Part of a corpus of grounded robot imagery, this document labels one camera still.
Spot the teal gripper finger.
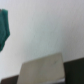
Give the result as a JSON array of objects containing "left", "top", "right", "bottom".
[{"left": 0, "top": 9, "right": 10, "bottom": 52}]

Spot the black kcup holder drawer box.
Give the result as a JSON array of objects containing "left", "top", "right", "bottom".
[{"left": 17, "top": 53, "right": 65, "bottom": 84}]

